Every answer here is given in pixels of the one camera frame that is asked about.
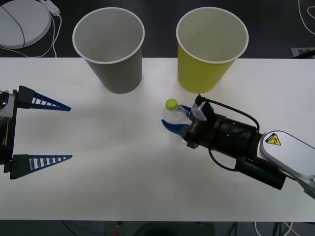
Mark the grey plastic bin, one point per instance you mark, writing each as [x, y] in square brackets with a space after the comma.
[118, 76]

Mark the white power strip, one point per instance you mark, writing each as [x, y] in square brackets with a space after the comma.
[53, 7]

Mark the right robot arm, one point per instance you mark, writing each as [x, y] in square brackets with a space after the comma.
[283, 150]

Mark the grey marker plate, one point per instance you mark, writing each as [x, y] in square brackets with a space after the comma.
[302, 52]

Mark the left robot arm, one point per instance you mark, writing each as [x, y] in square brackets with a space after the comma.
[7, 108]

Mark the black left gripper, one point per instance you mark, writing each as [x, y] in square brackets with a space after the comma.
[8, 137]

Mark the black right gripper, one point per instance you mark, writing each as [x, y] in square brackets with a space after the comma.
[200, 134]

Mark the yellow-green plastic bin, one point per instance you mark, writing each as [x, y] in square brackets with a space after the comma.
[197, 73]

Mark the clear bottle with green cap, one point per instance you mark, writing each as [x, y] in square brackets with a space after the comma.
[173, 115]

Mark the pale grey round disc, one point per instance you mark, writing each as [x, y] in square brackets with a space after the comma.
[29, 22]

